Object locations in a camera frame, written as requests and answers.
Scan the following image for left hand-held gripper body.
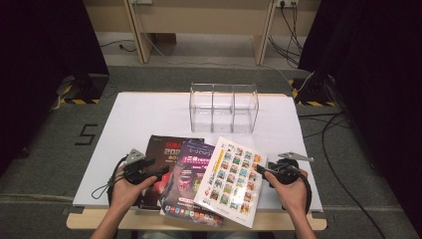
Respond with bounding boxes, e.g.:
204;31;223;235
122;148;148;185

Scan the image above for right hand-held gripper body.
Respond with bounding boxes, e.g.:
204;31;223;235
267;151;315;184

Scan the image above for dark brown magazine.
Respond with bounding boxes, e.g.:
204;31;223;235
135;133;205;211

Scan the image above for purple magazine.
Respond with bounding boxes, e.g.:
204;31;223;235
158;137;224;228

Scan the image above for white book with picture grid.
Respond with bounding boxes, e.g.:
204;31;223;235
193;135;268;229

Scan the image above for clear acrylic book rack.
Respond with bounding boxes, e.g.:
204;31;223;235
188;83;260;134

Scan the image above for person's right hand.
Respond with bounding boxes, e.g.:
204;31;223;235
264;169;308;213

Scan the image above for person's left hand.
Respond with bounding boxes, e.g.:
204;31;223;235
110;165;159;211

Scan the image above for black stand base striped tape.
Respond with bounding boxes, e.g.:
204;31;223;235
288;74;337;108
56;73;110;106

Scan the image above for black curtain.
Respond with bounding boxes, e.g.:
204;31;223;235
0;0;110;177
298;0;422;230

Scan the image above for beige wooden desk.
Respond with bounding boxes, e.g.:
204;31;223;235
83;0;321;66

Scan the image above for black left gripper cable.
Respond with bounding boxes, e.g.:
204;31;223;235
91;155;128;207

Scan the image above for long black floor cable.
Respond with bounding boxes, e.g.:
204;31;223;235
298;111;389;239

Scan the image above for short black floor cable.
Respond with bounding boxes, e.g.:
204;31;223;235
99;39;137;54

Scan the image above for black wall socket cables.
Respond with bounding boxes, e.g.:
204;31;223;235
268;1;305;68

